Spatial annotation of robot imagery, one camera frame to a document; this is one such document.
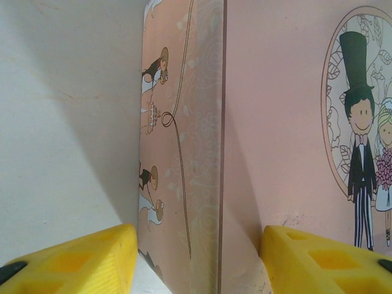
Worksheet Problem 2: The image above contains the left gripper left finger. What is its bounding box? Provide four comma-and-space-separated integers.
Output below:
0, 223, 138, 294

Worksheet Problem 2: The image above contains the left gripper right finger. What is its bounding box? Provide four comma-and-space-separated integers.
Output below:
259, 225, 392, 294

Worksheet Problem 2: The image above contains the pink wedding cartoon tin box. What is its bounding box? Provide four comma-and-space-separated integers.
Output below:
137, 0, 392, 294

